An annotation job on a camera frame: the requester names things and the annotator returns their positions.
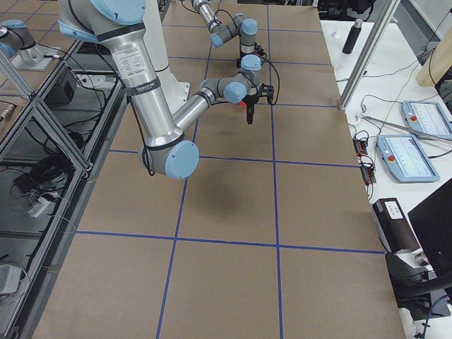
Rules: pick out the white column pedestal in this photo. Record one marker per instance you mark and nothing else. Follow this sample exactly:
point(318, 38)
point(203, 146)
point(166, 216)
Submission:
point(176, 92)

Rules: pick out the black computer monitor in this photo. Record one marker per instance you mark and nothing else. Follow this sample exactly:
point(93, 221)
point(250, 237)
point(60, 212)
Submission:
point(431, 222)

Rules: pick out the black box white label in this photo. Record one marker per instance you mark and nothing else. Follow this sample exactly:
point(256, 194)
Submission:
point(393, 228)

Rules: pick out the aluminium frame post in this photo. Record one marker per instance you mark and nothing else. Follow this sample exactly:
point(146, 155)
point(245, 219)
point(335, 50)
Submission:
point(375, 35)

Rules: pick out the blue teach pendant near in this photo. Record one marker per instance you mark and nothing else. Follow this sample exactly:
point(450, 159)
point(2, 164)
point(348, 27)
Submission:
point(405, 159)

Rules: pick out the blue teach pendant far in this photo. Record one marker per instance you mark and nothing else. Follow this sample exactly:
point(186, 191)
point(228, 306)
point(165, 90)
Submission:
point(427, 117)

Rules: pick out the grey spare robot arm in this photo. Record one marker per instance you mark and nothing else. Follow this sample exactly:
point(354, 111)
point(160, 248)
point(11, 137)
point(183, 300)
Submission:
point(18, 44)

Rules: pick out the white box on floor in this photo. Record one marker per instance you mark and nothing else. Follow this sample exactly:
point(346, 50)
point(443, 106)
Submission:
point(10, 278)

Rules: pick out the red circuit board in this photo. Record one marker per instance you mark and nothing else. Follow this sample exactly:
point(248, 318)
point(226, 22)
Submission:
point(366, 163)

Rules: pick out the metal rod green tip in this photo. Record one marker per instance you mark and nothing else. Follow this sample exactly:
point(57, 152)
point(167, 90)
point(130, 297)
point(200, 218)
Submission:
point(404, 128)

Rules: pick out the black water bottle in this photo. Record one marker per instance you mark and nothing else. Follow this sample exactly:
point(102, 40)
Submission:
point(352, 37)

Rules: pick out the blue teach pendant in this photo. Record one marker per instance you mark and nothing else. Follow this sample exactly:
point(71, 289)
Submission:
point(427, 117)
point(405, 159)

